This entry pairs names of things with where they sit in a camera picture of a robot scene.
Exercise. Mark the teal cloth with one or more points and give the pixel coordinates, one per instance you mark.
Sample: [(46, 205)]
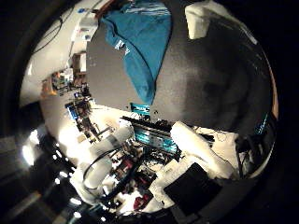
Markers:
[(143, 46)]

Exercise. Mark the cluttered electronics bench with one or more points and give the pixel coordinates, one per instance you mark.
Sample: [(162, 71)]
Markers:
[(84, 118)]

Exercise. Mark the cluttered wooden shelf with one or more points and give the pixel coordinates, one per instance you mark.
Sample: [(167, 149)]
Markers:
[(70, 77)]

